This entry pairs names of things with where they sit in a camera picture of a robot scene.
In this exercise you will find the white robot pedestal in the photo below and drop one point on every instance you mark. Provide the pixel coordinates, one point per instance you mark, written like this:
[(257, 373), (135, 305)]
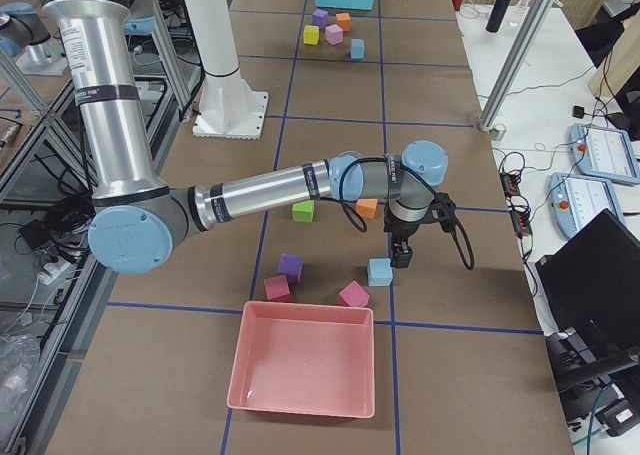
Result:
[(228, 107)]

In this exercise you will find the orange block near green block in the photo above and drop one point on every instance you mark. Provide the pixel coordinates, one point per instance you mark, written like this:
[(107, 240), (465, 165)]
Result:
[(366, 208)]

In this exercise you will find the magenta block near pink bin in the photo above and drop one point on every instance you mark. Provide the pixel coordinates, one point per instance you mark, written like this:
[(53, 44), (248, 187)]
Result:
[(353, 295)]

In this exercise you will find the yellow foam block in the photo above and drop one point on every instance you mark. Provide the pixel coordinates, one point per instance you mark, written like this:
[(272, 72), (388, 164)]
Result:
[(311, 35)]

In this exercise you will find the green foam block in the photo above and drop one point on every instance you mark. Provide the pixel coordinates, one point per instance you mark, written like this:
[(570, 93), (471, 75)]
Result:
[(303, 212)]

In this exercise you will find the crimson block beside purple block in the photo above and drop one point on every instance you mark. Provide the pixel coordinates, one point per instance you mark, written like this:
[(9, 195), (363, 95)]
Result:
[(277, 289)]

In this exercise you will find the upper teach pendant tablet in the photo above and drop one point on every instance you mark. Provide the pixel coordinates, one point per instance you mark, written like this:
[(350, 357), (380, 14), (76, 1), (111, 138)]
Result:
[(604, 152)]

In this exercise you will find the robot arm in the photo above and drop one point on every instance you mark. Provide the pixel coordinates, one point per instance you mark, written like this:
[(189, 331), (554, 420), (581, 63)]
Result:
[(140, 219)]

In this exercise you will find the aluminium frame post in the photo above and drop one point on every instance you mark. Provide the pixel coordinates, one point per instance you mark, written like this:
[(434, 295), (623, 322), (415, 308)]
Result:
[(530, 22)]

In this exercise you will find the orange block near turquoise bin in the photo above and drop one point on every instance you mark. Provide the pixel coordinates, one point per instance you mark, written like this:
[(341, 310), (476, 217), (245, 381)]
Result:
[(343, 20)]

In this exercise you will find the black water bottle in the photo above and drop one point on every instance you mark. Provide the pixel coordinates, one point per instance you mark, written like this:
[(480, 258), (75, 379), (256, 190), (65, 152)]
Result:
[(497, 15)]

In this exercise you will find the black camera mount wrist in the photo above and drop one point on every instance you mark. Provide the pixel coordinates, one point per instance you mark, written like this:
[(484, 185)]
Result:
[(443, 212)]

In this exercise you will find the black laptop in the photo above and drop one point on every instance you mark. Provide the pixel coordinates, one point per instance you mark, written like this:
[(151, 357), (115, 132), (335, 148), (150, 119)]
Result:
[(593, 280)]

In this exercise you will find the lower teach pendant tablet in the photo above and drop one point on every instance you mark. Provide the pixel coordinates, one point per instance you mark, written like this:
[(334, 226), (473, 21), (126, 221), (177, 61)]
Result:
[(576, 200)]

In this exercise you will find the light blue block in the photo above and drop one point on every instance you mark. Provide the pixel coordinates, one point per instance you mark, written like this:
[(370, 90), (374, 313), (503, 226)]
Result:
[(379, 272), (357, 49)]

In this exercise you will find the purple block near turquoise bin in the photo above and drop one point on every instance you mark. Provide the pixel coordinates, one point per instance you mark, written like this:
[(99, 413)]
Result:
[(320, 18)]

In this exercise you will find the teach pendant tablet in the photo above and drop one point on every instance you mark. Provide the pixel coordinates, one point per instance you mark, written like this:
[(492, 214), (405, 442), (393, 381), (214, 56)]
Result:
[(576, 200), (604, 152)]

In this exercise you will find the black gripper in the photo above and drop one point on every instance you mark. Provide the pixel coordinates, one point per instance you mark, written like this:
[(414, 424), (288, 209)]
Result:
[(403, 230)]

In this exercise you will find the pink plastic bin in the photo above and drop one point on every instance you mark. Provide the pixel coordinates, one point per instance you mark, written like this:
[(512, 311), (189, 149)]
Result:
[(304, 359)]

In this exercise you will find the purple block near pink bin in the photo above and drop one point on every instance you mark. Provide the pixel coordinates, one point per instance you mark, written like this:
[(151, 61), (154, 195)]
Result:
[(291, 267)]

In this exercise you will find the light pink foam block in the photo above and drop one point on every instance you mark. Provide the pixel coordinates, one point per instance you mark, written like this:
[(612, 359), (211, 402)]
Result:
[(333, 34)]

